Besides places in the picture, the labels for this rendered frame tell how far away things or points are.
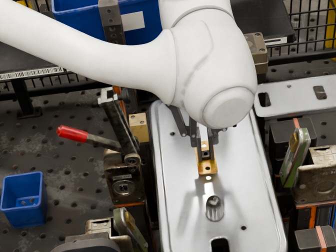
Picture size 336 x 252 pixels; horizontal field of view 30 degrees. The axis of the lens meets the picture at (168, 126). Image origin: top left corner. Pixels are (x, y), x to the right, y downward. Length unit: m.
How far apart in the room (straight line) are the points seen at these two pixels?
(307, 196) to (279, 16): 0.48
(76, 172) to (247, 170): 0.59
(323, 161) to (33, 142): 0.88
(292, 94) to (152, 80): 0.60
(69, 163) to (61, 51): 0.88
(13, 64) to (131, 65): 0.72
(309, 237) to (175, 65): 0.48
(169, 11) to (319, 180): 0.48
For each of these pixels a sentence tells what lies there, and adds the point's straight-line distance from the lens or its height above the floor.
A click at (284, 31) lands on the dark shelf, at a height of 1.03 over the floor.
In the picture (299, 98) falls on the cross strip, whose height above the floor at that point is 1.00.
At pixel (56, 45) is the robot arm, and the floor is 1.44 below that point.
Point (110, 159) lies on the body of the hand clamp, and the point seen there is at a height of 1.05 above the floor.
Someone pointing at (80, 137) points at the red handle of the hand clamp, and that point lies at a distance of 1.16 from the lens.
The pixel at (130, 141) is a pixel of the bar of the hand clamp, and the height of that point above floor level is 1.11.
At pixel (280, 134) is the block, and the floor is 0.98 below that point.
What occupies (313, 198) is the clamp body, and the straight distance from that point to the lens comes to 1.26.
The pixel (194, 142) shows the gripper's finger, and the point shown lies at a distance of 1.19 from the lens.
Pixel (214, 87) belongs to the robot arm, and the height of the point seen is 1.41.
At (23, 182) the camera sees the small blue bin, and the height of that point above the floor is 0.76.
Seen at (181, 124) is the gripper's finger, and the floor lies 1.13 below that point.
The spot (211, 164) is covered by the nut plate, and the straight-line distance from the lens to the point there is 1.22.
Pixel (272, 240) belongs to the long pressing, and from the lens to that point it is 1.14.
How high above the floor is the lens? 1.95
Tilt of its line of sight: 46 degrees down
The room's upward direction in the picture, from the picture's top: 8 degrees counter-clockwise
